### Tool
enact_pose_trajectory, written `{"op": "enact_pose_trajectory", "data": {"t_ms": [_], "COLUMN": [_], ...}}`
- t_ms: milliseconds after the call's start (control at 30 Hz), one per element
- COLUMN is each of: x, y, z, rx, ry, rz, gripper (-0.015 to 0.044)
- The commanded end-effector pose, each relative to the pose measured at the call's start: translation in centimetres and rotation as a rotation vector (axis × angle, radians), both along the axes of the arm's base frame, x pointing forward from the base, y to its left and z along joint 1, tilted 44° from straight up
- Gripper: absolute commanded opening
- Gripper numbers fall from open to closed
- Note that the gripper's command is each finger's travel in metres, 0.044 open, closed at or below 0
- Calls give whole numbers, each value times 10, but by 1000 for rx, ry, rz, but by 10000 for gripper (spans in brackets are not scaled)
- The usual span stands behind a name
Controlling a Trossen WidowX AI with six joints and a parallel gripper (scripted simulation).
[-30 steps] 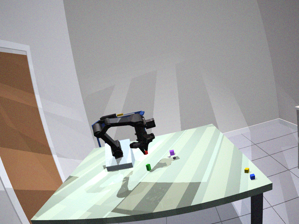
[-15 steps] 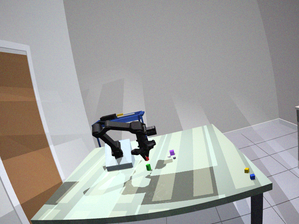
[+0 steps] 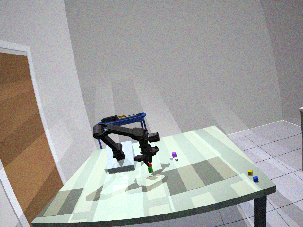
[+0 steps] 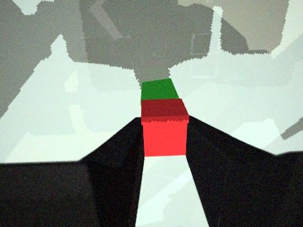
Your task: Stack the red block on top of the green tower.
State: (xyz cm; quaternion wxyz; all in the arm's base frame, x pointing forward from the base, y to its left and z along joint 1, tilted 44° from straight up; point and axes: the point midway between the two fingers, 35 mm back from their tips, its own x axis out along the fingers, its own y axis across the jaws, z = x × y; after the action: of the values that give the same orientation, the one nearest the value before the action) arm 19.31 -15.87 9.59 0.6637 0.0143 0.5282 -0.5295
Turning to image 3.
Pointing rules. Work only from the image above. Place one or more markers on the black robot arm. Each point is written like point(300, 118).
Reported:
point(138, 134)

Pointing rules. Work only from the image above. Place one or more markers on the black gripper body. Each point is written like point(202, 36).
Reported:
point(140, 158)

